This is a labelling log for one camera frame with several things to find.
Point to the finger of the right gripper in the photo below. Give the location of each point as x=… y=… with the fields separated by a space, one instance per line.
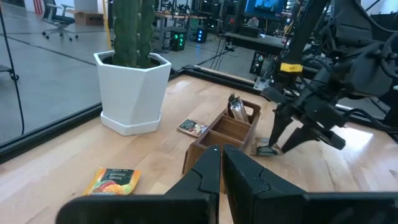
x=300 y=138
x=280 y=124

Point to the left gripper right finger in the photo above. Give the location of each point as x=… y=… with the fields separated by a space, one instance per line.
x=248 y=193

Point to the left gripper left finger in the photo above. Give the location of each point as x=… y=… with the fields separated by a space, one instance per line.
x=199 y=189

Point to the wooden tea organizer box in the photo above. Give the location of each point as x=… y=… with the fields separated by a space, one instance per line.
x=224 y=127

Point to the orange mango tea packet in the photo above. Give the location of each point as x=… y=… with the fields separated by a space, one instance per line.
x=112 y=183

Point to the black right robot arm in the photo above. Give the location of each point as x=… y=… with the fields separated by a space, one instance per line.
x=357 y=46

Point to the yellow tag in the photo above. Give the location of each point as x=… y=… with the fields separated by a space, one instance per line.
x=291 y=67

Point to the black desk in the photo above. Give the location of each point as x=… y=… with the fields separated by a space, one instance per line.
x=248 y=42

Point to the person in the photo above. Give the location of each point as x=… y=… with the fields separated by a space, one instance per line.
x=253 y=22

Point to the white hexagonal plant pot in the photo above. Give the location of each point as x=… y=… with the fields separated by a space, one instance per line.
x=133 y=96

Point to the large display screen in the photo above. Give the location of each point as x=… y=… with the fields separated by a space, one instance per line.
x=265 y=7

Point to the computer with blue lights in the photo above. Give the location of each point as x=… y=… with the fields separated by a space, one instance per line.
x=202 y=35

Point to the computer with green lights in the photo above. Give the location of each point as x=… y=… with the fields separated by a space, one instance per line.
x=178 y=41

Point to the wooden top desk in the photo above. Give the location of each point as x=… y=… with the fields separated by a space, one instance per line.
x=177 y=15

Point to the green cactus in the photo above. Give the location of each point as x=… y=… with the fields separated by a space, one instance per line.
x=132 y=34

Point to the cardboard box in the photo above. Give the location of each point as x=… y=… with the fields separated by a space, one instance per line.
x=89 y=18

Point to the red white striped flag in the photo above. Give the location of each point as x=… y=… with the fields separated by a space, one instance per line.
x=38 y=7

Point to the office chair with white frame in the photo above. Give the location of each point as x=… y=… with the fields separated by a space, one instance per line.
x=60 y=21

